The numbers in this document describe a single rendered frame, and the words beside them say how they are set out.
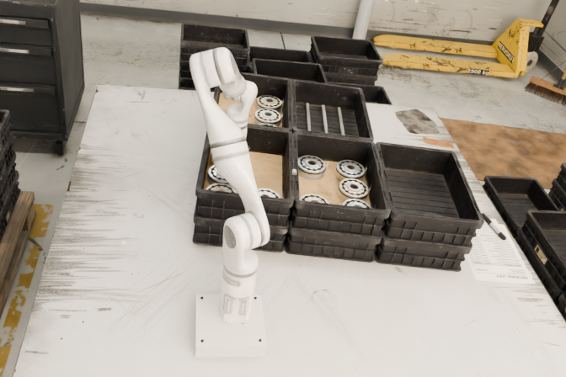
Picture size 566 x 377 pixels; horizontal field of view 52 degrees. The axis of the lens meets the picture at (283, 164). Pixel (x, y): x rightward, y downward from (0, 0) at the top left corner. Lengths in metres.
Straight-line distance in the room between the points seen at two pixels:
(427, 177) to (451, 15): 3.50
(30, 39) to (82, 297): 1.66
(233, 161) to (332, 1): 3.87
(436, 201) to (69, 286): 1.22
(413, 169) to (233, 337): 0.97
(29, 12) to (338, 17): 2.96
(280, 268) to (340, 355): 0.35
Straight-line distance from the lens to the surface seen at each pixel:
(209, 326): 1.63
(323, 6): 5.20
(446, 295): 1.95
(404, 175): 2.16
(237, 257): 1.46
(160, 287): 1.77
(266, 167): 2.03
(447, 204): 2.09
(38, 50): 3.11
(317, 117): 2.37
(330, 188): 1.99
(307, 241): 1.86
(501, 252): 2.21
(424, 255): 1.96
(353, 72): 3.57
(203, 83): 1.45
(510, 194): 3.34
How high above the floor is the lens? 2.03
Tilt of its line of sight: 36 degrees down
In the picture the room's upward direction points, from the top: 10 degrees clockwise
